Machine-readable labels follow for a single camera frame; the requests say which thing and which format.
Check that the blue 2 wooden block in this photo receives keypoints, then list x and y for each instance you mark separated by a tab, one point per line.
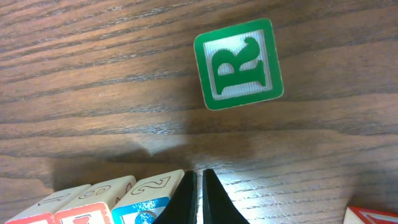
147	199

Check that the wooden block green side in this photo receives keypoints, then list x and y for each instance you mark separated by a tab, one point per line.
356	215

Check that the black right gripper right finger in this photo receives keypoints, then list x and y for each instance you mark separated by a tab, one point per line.
217	206

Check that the red A wooden block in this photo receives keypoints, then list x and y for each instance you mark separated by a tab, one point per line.
43	211

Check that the green R wooden block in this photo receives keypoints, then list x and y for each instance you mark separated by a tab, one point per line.
238	65

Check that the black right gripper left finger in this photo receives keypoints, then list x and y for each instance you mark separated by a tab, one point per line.
182	208

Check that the red I wooden block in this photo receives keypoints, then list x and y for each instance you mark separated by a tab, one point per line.
95	204

